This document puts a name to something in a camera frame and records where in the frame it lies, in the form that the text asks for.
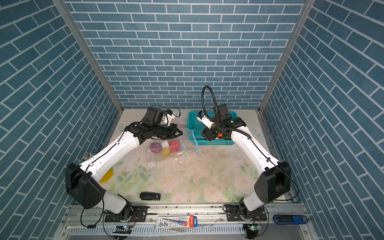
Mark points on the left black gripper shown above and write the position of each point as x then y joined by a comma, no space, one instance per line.
172,128

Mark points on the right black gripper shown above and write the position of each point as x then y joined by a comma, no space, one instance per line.
207,133

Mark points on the purple toy onion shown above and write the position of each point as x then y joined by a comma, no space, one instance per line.
155,148

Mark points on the clear zip top bag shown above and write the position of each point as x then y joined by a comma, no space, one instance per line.
156,164

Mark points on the red toy pepper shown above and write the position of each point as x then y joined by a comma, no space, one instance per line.
174,146

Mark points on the yellow toy potato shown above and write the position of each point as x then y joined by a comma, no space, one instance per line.
165,152

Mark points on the teal plastic basket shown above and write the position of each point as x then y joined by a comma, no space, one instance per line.
195,129

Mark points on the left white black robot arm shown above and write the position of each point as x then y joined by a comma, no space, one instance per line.
82,181

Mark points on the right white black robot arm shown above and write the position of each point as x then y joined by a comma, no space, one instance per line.
274,178

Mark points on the black rectangular device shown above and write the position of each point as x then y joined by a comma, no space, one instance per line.
150,196

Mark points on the yellow pen cup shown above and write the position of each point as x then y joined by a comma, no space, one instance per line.
107,176

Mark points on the toothbrush blister package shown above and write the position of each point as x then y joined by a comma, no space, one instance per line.
176,222

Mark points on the blue black tool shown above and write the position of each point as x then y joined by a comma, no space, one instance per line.
290,219

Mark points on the black marker pen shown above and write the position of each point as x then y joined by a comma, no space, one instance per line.
81,227

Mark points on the aluminium mounting rail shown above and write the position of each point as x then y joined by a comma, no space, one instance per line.
213,219

